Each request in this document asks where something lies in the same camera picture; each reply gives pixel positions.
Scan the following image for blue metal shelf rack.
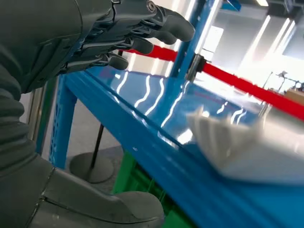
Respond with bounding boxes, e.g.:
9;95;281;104
35;0;304;228

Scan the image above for green folded plastic crate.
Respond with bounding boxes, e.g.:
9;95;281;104
112;151;198;228

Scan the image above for long red barrier belt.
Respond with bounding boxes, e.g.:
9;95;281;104
203;62;304;122

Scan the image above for chrome stanchion post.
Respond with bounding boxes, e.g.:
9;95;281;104
28;77;58;155

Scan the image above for dark barrier stanchion post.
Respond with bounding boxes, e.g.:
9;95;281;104
186;53;207;83

